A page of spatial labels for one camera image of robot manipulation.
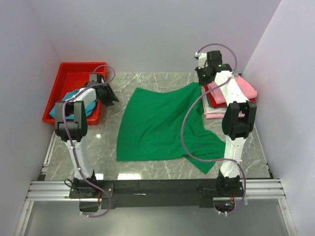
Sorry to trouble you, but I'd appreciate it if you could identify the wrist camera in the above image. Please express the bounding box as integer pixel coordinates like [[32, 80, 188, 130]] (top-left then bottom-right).
[[195, 52, 208, 69], [89, 73, 103, 84]]

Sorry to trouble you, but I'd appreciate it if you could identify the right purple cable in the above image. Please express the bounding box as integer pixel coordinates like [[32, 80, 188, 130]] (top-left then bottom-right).
[[181, 43, 247, 216]]

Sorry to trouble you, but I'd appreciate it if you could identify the black base beam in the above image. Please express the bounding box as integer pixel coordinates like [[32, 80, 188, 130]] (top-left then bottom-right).
[[69, 178, 244, 209]]

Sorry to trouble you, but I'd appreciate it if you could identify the folded white t shirt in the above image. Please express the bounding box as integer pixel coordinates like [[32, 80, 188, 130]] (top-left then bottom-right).
[[203, 104, 227, 115]]

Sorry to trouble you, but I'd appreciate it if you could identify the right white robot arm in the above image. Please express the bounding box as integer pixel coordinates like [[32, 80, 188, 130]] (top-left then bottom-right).
[[195, 51, 257, 196]]

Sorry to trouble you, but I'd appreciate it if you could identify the aluminium frame rail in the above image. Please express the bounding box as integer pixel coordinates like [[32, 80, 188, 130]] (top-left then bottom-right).
[[14, 127, 296, 236]]

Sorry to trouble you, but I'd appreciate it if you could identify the red plastic bin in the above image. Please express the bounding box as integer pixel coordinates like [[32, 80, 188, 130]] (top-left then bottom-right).
[[42, 61, 106, 125]]

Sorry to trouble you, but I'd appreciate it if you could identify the green t shirt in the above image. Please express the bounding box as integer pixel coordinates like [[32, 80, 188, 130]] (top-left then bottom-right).
[[116, 83, 225, 174]]

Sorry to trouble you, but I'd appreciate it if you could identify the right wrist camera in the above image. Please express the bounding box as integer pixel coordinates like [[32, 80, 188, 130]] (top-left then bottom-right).
[[195, 52, 208, 69]]

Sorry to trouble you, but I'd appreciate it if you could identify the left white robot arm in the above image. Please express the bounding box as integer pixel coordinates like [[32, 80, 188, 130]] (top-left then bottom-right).
[[55, 72, 119, 198]]

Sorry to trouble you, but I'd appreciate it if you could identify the folded red t shirt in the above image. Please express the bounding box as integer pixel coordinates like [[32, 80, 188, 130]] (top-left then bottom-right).
[[202, 86, 256, 108]]

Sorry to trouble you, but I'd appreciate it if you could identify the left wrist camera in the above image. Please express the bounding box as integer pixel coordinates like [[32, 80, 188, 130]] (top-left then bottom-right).
[[89, 73, 103, 84]]

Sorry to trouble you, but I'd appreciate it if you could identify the folded light pink t shirt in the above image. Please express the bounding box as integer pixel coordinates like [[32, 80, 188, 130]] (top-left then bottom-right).
[[201, 88, 247, 119]]

